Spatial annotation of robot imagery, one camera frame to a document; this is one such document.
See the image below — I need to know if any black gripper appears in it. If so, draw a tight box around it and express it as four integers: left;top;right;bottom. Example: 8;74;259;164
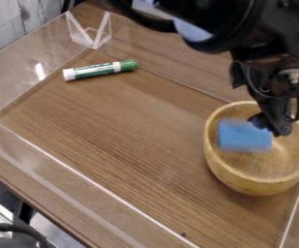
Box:
231;55;299;137

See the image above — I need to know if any blue foam block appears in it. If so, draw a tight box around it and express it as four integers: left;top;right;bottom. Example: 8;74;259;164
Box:
217;118;273;152

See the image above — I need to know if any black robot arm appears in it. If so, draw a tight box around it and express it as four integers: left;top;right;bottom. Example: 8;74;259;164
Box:
107;0;299;137

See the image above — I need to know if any brown wooden bowl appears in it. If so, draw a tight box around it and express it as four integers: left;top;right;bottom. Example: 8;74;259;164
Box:
203;101;299;196

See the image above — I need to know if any green white marker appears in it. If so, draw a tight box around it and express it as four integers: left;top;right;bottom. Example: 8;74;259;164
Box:
63;59;137;81

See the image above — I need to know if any clear acrylic tray wall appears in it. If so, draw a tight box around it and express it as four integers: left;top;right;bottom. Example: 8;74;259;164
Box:
0;123;199;248

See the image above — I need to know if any clear acrylic triangular bracket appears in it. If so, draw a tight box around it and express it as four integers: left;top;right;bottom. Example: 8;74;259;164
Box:
64;12;111;50

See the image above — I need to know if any black cable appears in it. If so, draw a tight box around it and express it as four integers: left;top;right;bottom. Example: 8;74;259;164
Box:
0;222;47;248

